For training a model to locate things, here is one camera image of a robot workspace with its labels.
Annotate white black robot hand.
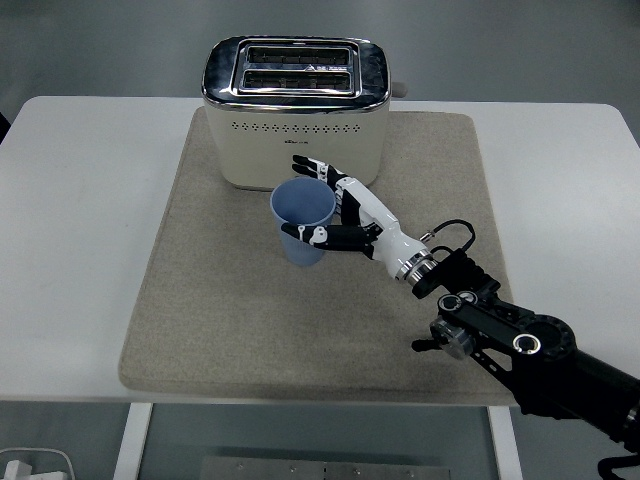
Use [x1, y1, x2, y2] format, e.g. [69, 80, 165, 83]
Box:
[280, 154, 426, 279]

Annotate blue ribbed plastic cup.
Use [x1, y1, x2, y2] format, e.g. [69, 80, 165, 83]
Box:
[269, 179, 337, 270]

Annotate beige fabric table mat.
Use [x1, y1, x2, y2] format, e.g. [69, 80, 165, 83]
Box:
[117, 107, 533, 405]

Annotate cream and chrome toaster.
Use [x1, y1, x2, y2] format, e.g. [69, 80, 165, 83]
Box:
[200, 35, 410, 194]

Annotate white power adapter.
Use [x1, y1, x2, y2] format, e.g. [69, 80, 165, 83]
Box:
[1, 459, 34, 480]

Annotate white table leg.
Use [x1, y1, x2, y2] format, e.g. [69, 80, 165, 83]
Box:
[112, 402, 154, 480]
[487, 406, 524, 480]

